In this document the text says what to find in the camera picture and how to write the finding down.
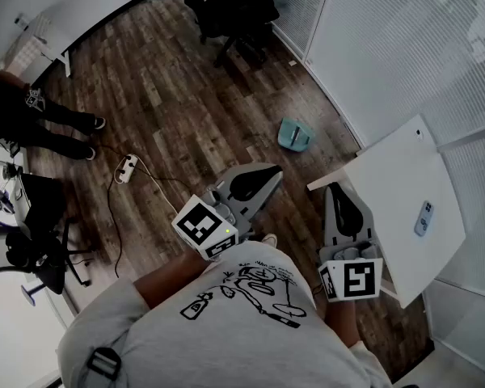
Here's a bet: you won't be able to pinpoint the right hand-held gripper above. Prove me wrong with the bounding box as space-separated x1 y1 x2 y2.
318 183 384 302

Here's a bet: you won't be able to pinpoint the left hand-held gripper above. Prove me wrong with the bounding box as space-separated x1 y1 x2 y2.
171 162 284 262

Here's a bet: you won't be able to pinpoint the teal dustpan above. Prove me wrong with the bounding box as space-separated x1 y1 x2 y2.
277 116 316 153

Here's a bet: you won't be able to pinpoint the person's right forearm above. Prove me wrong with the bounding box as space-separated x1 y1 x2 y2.
323 297 363 349

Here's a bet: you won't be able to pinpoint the person's left forearm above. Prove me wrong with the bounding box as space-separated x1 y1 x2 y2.
133 251 211 310

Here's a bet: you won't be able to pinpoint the small remote on table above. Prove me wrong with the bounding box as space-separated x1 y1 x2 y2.
413 200 435 238

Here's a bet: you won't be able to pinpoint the white table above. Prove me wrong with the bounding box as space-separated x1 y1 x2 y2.
306 113 468 310

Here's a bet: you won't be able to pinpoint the white power strip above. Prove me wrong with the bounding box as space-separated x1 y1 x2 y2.
112 154 140 184

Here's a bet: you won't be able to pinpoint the person's grey printed t-shirt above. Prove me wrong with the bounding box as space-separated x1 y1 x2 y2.
56 238 393 388

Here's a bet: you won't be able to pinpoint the black computer tower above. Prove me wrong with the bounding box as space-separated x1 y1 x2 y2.
19 172 65 234

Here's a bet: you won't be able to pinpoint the black mesh office chair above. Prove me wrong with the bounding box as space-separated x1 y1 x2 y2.
0 215 94 307

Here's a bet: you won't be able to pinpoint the white standing desk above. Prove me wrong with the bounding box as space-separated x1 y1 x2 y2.
0 12 72 86

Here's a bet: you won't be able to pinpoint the black cable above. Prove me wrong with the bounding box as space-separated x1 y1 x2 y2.
92 143 127 162
106 174 124 279
133 167 205 192

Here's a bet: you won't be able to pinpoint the white cable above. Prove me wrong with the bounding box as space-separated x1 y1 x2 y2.
135 163 179 217

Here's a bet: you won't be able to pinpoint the black strap buckle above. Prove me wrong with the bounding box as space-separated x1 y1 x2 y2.
85 346 123 382

